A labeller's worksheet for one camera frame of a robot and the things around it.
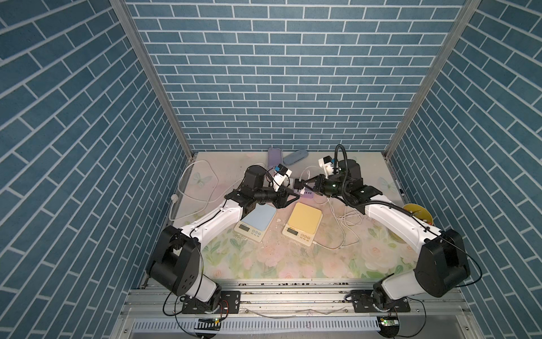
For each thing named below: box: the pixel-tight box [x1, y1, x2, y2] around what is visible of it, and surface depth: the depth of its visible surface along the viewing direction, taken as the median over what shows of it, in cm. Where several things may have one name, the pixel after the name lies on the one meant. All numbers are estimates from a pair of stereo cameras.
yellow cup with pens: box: [402, 203, 435, 226], surface depth 85 cm
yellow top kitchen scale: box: [282, 201, 324, 247], surface depth 93 cm
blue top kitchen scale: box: [234, 203, 277, 243], surface depth 92 cm
